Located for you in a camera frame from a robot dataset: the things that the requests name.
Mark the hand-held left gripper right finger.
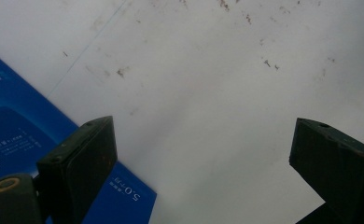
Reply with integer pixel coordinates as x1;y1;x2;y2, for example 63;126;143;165
288;118;364;224

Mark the blue cardboard box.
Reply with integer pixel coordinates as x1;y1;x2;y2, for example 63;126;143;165
0;46;158;224

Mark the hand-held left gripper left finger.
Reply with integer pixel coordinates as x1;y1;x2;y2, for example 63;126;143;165
35;116;119;224

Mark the white table mat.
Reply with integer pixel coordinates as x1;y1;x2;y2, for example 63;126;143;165
0;0;364;224

